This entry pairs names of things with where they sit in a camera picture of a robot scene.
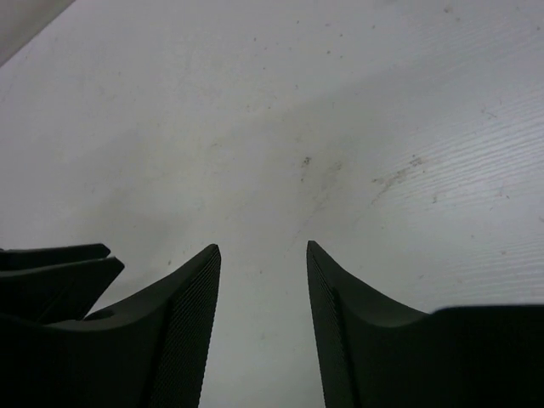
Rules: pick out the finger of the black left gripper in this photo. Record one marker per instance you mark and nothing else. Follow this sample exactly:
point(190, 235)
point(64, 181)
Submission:
point(53, 293)
point(43, 257)

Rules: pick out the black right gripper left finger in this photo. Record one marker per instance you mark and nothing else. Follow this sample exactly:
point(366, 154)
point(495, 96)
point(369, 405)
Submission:
point(148, 350)

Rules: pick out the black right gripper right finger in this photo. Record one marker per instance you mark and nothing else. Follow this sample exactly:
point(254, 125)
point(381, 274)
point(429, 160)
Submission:
point(376, 352)

